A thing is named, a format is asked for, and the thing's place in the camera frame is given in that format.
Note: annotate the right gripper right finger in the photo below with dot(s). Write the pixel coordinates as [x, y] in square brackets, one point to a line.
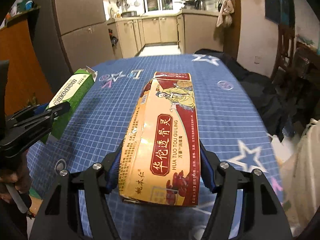
[245, 202]

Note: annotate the grey refrigerator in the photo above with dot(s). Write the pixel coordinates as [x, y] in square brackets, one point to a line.
[70, 34]

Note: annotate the beige kitchen cabinets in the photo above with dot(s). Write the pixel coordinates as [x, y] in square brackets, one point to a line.
[189, 29]

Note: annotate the wooden chair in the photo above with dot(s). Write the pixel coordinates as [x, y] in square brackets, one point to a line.
[285, 50]

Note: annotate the hanging cloth bag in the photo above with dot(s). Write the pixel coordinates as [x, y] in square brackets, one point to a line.
[224, 18]

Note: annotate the black cloth covered chair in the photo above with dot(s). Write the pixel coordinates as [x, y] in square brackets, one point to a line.
[262, 92]

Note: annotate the green white medicine box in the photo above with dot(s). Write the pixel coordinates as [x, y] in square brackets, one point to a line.
[67, 99]

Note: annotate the person left hand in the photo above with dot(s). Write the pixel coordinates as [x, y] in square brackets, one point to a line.
[20, 178]

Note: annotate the orange wooden cabinet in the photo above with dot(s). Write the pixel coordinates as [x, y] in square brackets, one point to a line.
[26, 80]

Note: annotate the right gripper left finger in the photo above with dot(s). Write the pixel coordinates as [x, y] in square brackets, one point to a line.
[75, 207]

